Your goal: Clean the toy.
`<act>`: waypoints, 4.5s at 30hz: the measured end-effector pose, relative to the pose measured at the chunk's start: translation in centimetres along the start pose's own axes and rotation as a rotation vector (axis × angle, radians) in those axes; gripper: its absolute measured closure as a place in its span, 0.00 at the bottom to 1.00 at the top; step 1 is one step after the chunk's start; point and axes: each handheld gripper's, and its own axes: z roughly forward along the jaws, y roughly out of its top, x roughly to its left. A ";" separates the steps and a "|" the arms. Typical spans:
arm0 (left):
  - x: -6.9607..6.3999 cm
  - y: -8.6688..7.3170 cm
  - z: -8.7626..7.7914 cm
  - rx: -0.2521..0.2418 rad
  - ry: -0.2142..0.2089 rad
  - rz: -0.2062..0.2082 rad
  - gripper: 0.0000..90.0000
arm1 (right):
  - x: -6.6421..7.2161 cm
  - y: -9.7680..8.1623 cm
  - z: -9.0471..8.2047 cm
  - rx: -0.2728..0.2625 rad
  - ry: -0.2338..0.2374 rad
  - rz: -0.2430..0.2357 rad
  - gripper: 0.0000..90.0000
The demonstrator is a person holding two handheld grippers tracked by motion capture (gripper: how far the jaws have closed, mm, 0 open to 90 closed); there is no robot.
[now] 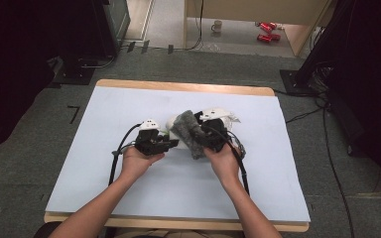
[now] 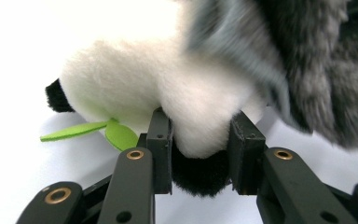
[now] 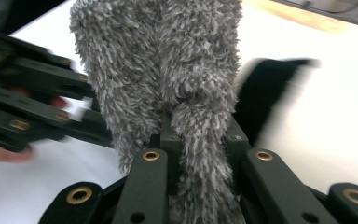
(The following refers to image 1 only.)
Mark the red drink can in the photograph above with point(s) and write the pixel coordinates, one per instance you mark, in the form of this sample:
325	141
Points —
264	38
273	25
265	27
276	36

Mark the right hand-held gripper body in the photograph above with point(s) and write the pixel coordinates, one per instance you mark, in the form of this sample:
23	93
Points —
216	132

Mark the wooden shelf unit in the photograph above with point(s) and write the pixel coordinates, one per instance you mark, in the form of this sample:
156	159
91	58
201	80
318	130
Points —
261	11

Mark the grey fuzzy cloth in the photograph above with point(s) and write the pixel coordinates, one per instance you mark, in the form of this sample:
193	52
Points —
188	132

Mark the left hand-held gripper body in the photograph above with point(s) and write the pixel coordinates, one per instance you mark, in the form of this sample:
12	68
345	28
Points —
149	142

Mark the black cabinet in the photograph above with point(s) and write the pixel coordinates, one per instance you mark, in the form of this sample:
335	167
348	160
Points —
112	23

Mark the panda plush toy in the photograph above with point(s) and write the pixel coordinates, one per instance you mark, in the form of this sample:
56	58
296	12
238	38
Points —
172	122

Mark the white foam board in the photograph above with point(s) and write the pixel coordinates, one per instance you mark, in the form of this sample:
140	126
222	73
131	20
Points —
178	191

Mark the person's left hand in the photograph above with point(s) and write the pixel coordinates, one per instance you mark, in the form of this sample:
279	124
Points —
139	163

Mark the wooden table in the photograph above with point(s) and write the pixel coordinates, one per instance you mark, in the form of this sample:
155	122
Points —
145	85

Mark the black stand base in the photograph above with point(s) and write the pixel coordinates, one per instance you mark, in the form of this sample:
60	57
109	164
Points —
74	74
294	82

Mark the beige mug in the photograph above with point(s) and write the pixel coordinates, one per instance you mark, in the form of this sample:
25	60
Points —
217	26

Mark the person's right hand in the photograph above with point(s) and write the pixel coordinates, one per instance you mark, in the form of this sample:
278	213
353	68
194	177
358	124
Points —
223	162

